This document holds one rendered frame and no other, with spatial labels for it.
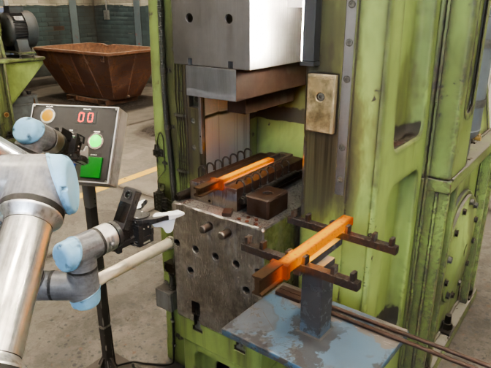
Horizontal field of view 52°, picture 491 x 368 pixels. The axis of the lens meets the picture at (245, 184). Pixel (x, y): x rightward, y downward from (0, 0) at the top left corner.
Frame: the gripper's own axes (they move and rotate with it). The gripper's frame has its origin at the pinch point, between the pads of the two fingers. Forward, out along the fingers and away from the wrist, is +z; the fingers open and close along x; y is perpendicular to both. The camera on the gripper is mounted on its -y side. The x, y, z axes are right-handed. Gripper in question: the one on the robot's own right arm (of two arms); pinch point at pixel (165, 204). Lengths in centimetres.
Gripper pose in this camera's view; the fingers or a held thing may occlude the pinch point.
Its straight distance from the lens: 147.1
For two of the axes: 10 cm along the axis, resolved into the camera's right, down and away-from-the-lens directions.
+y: 0.0, 9.4, 3.5
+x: 8.1, 2.1, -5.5
